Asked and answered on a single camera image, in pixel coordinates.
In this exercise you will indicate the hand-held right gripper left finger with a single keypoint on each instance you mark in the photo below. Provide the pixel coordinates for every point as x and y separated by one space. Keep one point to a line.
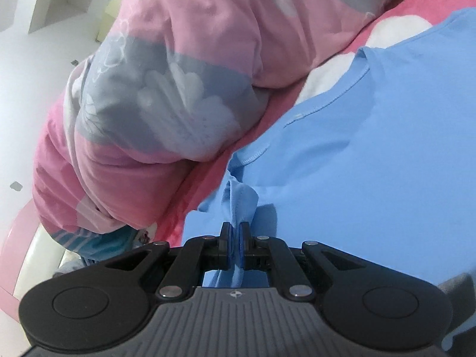
229 245

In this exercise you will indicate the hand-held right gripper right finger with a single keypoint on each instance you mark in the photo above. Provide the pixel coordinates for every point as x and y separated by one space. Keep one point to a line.
243 245

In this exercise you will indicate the light blue t-shirt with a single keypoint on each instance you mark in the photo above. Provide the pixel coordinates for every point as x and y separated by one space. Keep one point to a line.
372 156

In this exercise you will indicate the pink floral fleece blanket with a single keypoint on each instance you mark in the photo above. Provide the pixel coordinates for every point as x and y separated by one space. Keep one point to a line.
193 189

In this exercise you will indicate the pink grey floral duvet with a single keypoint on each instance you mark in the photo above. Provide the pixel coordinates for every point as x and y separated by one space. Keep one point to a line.
167 100

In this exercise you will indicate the pink white bed headboard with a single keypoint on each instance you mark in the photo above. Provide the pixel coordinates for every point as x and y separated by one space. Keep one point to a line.
33 260

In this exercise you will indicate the pale green box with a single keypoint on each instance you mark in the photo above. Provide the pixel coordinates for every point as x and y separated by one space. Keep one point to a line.
108 22

